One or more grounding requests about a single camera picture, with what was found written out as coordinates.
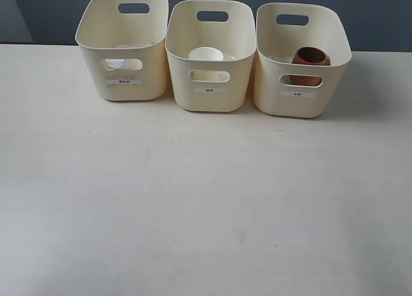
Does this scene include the white paper cup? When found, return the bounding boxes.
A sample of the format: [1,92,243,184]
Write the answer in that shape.
[188,46,225,83]

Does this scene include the clear plastic bottle white cap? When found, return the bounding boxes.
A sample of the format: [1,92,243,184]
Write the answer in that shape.
[106,44,130,69]

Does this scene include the brown wooden cup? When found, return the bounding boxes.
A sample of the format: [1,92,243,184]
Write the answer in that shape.
[290,46,330,87]

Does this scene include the cream bin right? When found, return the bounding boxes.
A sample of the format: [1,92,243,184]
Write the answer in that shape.
[254,3,351,118]

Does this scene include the cream bin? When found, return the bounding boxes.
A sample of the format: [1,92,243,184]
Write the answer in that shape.
[75,0,169,101]
[165,0,256,113]
[254,3,351,118]

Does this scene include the cream bin middle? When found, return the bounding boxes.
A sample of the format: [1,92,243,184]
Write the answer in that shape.
[165,0,256,113]

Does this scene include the cream bin left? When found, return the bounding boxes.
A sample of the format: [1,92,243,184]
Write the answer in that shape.
[75,0,169,101]

